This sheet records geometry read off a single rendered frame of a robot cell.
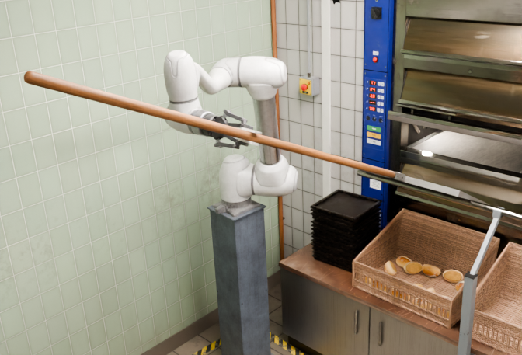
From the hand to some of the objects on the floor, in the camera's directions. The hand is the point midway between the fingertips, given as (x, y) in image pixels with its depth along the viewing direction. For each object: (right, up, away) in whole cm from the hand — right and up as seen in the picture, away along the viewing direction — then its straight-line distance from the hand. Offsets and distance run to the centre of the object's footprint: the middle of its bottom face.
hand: (249, 136), depth 193 cm
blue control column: (+138, -82, +244) cm, 292 cm away
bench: (+122, -138, +102) cm, 210 cm away
